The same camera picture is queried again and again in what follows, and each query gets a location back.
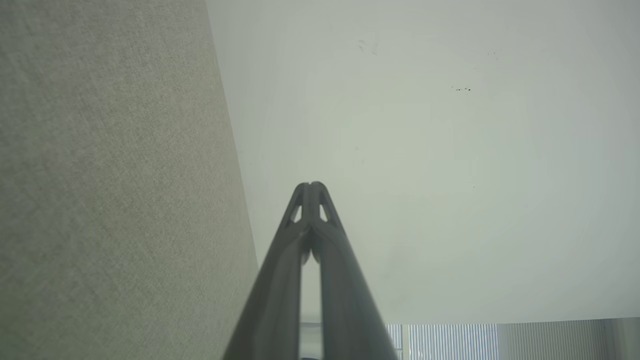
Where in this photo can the white vertical slat blinds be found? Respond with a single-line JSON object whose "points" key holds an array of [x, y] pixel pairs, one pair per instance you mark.
{"points": [[450, 343]]}

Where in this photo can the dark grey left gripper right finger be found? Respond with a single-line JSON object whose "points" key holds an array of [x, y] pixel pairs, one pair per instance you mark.
{"points": [[350, 310]]}

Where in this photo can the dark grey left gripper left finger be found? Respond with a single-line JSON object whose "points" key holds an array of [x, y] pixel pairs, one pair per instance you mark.
{"points": [[275, 300]]}

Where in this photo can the grey fabric sofa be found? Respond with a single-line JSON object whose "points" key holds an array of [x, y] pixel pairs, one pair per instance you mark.
{"points": [[100, 200]]}

